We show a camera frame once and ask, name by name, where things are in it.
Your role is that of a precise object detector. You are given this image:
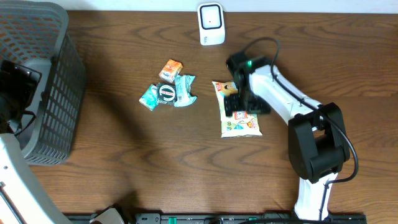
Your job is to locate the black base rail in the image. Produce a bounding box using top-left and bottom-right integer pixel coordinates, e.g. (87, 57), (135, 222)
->
(65, 204), (367, 224)

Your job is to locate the white barcode scanner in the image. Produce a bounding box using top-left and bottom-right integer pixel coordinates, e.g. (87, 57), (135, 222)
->
(197, 2), (226, 46)

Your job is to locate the grey plastic mesh basket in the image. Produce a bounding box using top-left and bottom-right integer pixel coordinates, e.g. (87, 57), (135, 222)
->
(1, 1), (86, 166)

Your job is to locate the teal snack packet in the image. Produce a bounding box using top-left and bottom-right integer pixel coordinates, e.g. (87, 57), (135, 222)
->
(174, 75), (197, 107)

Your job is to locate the black round-logo packet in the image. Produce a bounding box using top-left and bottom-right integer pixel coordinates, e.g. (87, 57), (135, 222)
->
(156, 83), (177, 105)

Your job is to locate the teal small box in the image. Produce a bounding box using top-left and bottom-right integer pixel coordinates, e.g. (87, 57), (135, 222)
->
(139, 85), (159, 111)

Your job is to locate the yellow snack bag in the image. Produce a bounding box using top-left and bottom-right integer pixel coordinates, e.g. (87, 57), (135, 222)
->
(212, 81), (262, 138)

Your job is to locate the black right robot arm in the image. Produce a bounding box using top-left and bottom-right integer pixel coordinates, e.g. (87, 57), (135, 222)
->
(224, 51), (351, 221)

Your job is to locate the orange small box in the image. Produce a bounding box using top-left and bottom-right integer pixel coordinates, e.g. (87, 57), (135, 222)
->
(159, 59), (183, 83)

